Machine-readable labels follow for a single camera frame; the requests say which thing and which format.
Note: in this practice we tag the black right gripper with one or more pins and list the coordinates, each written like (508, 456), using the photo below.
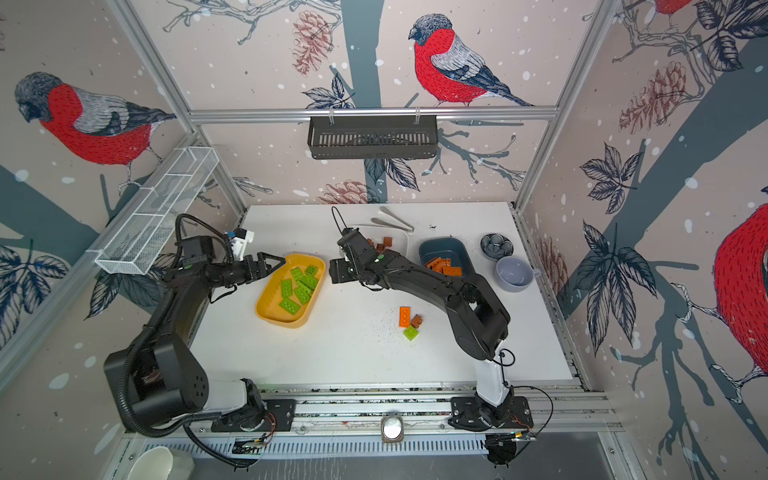
(342, 269)

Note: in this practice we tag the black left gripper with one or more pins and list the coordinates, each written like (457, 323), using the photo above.
(253, 275)

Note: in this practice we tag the green 2x4 lego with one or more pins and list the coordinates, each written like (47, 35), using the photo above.
(286, 288)
(297, 274)
(289, 306)

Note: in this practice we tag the green 2x3 lego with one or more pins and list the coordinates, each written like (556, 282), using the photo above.
(303, 293)
(309, 282)

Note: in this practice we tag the green 2x3 lego top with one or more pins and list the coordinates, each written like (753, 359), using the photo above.
(303, 293)

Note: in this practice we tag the green 2x4 lego bottom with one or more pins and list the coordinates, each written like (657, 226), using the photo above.
(289, 306)

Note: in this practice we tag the orange curved lego piece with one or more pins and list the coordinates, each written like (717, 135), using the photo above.
(435, 264)

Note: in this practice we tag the orange 2x4 lego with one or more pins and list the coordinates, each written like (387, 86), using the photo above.
(444, 264)

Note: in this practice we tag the green 2x2 lego bottom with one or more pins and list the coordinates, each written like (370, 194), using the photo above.
(411, 333)

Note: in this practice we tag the orange 2x3 lego brick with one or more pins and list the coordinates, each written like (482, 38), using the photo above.
(452, 271)

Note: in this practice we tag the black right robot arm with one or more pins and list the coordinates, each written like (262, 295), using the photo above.
(477, 317)

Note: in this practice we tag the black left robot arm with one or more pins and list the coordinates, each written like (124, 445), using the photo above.
(156, 382)

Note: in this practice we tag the yellow plastic bin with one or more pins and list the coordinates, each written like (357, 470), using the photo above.
(267, 307)

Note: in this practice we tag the white plastic bin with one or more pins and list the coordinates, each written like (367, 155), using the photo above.
(377, 233)

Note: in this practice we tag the metal tongs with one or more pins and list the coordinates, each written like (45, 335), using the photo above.
(390, 220)

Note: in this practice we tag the teal plastic bin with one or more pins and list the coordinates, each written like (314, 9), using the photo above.
(446, 248)

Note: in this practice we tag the dark patterned ceramic bowl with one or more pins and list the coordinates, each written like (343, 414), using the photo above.
(496, 246)

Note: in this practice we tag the lavender plastic bowl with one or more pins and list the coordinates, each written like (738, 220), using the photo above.
(514, 274)

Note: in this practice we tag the round silver button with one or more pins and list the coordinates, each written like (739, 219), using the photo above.
(392, 429)

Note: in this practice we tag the white bowl bottom left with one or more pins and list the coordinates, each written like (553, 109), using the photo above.
(162, 463)

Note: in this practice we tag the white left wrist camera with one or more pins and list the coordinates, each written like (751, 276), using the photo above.
(239, 239)

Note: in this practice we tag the black hanging wire basket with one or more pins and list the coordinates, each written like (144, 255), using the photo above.
(373, 137)

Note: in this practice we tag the white wire mesh shelf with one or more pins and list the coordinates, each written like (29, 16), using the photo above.
(140, 239)

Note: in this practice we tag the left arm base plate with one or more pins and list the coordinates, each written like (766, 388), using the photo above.
(275, 415)

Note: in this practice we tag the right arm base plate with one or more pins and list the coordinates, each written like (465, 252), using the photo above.
(476, 415)

